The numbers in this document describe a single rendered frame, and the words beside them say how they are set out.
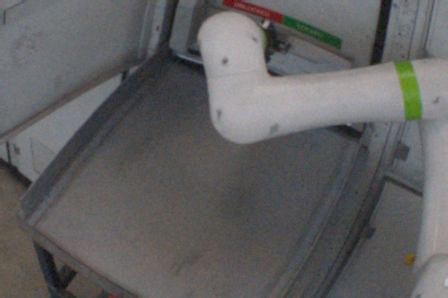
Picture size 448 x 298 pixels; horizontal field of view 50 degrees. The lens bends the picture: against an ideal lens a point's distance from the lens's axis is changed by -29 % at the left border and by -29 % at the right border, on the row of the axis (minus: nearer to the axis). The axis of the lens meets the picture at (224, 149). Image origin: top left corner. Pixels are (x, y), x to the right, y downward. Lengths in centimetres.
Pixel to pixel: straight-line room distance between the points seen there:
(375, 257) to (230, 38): 93
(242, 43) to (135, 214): 41
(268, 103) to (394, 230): 74
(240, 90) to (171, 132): 41
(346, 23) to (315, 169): 37
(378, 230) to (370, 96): 70
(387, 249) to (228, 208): 62
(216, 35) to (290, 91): 15
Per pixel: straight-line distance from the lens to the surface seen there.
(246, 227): 123
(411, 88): 100
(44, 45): 136
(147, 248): 116
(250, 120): 101
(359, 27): 137
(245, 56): 102
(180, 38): 145
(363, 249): 170
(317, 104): 100
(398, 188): 152
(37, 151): 221
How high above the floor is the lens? 175
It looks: 41 degrees down
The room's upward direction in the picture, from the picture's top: 11 degrees clockwise
